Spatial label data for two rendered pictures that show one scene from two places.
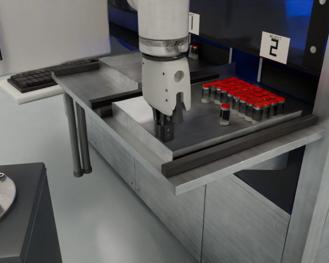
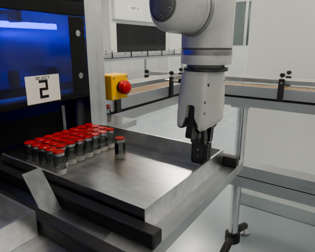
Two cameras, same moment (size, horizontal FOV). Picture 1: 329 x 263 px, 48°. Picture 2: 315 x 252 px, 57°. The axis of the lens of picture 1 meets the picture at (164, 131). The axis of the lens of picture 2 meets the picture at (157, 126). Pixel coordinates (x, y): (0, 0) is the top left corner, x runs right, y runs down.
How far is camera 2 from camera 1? 100 cm
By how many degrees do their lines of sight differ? 103
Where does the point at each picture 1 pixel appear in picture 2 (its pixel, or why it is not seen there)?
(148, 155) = (216, 179)
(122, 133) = (189, 206)
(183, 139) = (169, 169)
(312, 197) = not seen: hidden behind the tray
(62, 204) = not seen: outside the picture
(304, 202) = not seen: hidden behind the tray
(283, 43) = (52, 80)
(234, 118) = (103, 155)
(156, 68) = (222, 79)
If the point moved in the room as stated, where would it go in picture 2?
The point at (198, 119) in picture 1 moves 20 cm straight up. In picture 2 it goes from (116, 169) to (112, 64)
